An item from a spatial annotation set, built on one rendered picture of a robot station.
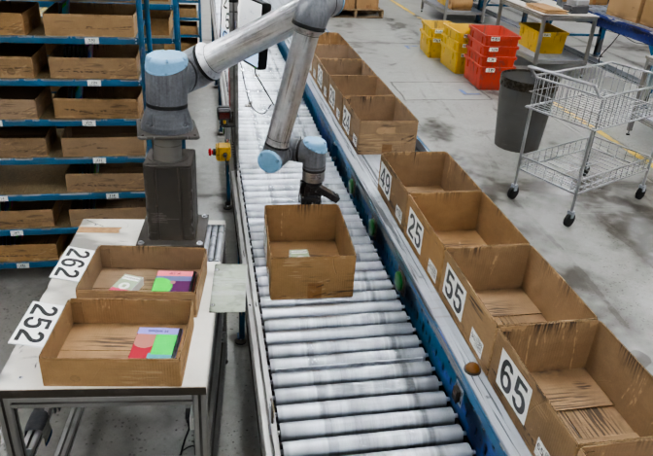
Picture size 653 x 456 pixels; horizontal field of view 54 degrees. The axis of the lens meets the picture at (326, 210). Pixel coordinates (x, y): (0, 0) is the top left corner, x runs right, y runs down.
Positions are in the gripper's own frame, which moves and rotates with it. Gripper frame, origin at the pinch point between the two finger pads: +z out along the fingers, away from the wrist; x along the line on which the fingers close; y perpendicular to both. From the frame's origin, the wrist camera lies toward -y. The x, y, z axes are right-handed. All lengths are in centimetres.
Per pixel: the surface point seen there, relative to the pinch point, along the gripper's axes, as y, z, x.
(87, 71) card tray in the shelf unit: 97, -37, -93
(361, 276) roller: -12.6, 5.9, 30.3
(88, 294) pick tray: 81, -3, 46
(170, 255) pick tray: 57, -1, 21
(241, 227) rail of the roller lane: 29.5, 5.8, -11.0
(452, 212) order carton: -47, -16, 24
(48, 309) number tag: 91, -6, 56
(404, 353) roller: -16, 5, 75
